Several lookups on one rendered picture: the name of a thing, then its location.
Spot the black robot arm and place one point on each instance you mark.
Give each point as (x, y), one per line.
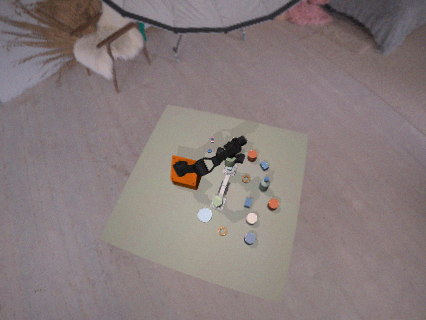
(200, 168)

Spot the orange-red cylinder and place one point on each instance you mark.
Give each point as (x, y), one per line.
(273, 204)
(252, 156)

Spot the small blue block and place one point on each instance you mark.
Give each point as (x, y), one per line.
(248, 202)
(264, 166)

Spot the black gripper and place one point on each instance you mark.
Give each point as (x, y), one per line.
(239, 157)

